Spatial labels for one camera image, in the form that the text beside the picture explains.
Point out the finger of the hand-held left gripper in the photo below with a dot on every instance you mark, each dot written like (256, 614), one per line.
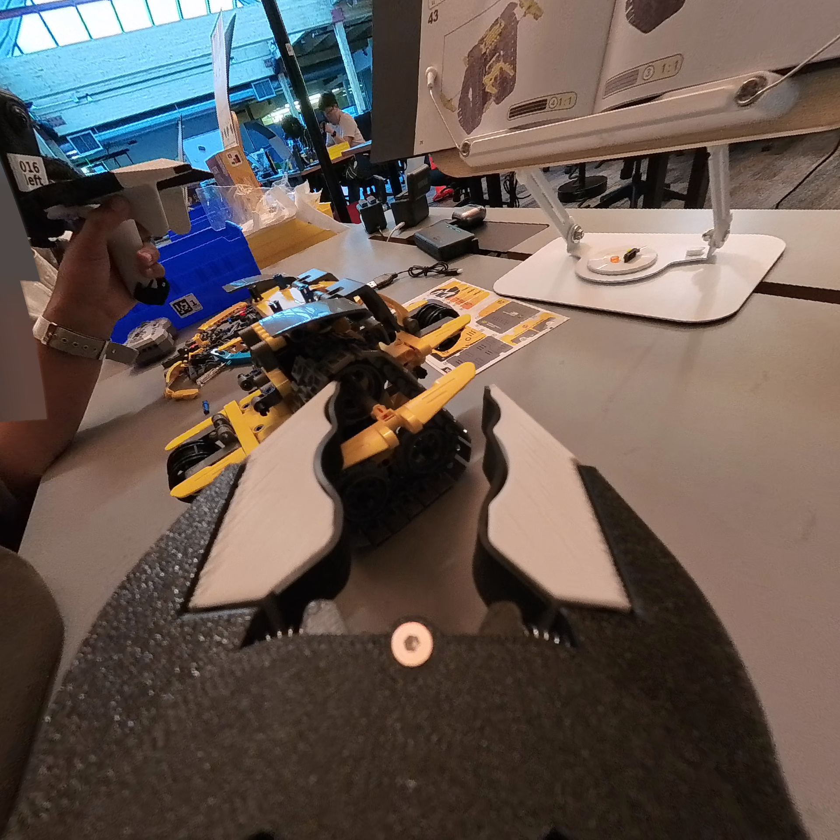
(154, 174)
(176, 210)

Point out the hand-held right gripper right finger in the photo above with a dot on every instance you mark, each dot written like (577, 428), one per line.
(551, 525)

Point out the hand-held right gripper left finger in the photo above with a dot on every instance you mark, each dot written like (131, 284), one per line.
(275, 525)

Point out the pile of small toy pieces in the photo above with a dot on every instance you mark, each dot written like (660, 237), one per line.
(203, 334)

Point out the yellow black toy brick vehicle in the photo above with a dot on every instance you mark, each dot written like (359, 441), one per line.
(315, 358)

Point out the person's left forearm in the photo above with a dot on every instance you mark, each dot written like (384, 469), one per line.
(59, 407)

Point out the person's left hand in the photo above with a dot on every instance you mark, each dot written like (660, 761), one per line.
(85, 282)

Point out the blue plastic bin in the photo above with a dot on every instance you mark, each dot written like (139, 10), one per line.
(210, 262)

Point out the cardboard box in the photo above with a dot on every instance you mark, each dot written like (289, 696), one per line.
(233, 167)

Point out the clear plastic bag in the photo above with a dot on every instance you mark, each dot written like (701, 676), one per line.
(275, 200)

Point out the white paper sign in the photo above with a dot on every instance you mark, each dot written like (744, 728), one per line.
(223, 85)

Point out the yellow plastic bin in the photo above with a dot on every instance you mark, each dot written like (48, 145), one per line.
(289, 239)

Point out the grey toy motor block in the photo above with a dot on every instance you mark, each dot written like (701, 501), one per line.
(149, 340)

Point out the teal brick separator tool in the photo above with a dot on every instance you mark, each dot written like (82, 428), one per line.
(233, 358)

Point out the grey wristwatch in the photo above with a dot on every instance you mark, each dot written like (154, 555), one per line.
(72, 338)

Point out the black pole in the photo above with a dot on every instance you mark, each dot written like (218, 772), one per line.
(295, 85)

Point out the small black charger block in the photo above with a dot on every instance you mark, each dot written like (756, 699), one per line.
(373, 213)

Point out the yellow sticker sheet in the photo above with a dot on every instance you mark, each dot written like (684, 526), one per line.
(505, 325)

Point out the tall black charger block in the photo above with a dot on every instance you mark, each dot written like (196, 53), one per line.
(410, 197)

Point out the black panel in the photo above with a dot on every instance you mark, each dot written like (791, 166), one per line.
(394, 79)

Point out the white book stand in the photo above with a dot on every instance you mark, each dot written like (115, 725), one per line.
(656, 289)

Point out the person's leg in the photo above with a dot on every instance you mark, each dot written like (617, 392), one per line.
(26, 656)

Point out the small silver device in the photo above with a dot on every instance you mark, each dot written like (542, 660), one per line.
(469, 214)

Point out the open instruction booklet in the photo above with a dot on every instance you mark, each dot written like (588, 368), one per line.
(525, 39)

